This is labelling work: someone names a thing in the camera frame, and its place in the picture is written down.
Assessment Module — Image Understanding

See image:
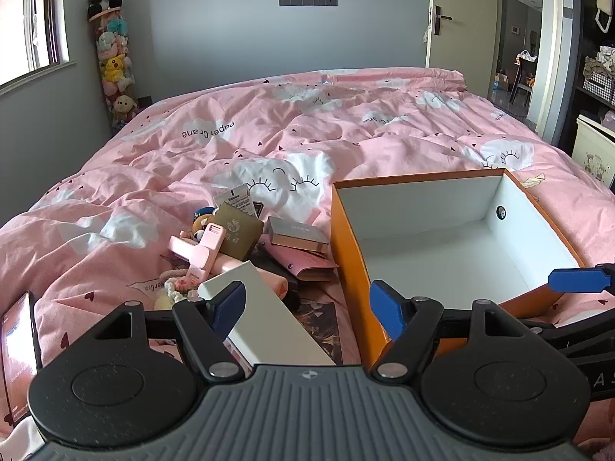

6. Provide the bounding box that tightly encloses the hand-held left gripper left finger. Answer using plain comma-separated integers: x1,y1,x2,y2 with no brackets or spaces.
89,281,248,381

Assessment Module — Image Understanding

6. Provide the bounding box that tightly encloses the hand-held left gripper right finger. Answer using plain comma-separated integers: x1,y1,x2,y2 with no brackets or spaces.
369,279,527,379

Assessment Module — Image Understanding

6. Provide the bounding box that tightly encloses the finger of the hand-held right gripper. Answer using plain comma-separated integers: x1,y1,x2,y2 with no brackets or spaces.
548,262,615,295
519,315,615,347

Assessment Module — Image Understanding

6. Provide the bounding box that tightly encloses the long white box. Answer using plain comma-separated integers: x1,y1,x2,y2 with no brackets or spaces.
197,260,337,366

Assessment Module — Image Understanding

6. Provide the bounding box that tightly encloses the pink handheld fan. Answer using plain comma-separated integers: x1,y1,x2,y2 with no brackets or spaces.
168,225,231,298

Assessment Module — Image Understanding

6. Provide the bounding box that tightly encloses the orange cardboard box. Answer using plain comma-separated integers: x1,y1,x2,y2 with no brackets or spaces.
331,168,599,370

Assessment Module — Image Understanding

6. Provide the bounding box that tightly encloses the pink wallet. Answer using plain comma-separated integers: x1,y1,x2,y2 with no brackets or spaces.
262,245,339,282

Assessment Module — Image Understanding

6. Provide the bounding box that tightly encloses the gold gift box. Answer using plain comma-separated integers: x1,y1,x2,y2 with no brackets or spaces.
266,216,331,251

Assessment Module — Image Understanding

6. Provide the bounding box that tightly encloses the crochet doll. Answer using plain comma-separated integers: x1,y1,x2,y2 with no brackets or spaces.
153,269,205,310

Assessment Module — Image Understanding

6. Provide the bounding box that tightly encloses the olive emblem box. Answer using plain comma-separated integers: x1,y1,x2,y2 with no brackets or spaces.
215,203,265,261

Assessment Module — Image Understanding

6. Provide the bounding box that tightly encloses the dark printed picture card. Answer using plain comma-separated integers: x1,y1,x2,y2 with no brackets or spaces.
288,302,344,366

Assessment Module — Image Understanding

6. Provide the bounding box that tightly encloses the small bear plush doll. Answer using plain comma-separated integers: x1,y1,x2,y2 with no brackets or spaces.
191,206,218,243

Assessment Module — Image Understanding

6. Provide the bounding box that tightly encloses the white lotion tube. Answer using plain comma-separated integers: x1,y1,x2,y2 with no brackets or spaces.
214,183,256,217

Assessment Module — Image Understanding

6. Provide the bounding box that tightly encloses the white storage box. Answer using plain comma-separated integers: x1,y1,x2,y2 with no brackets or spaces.
572,114,615,186

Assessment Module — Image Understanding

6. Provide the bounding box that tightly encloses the pink cloud-print duvet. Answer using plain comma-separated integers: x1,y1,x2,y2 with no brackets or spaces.
0,67,615,443

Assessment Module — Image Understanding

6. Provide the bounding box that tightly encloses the houndstooth basket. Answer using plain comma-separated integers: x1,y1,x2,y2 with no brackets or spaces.
582,70,615,104

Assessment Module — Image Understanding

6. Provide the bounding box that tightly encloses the dark chair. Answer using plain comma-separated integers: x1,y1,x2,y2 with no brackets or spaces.
509,55,536,106

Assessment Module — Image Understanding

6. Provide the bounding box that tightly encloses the black smartphone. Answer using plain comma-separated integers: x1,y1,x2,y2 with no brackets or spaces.
0,290,44,427

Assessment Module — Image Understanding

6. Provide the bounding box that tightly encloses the pile of clothes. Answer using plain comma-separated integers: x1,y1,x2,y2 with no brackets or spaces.
583,45,615,78

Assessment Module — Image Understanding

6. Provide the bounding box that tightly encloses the black shelf unit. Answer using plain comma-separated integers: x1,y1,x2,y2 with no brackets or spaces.
557,0,615,154

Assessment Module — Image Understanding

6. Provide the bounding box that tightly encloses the olive door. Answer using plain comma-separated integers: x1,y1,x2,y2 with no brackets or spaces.
427,0,503,99

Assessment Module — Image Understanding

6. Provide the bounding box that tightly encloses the column of plush toys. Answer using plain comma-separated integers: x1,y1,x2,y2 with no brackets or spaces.
88,7,140,128

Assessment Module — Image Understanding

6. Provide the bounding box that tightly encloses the window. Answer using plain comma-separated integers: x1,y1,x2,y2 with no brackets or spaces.
0,0,78,92

